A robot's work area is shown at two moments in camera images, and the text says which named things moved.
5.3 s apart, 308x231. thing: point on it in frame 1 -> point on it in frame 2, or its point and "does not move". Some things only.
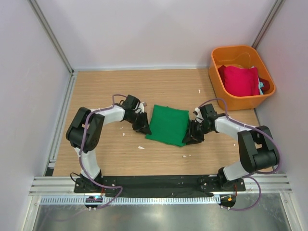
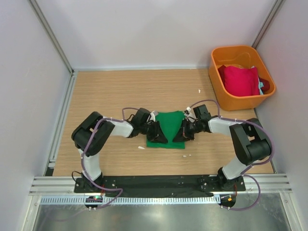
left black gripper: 143,127 -> 157,135
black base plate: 180,186 does not move
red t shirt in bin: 240,82 does not move
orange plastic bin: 240,76 does not move
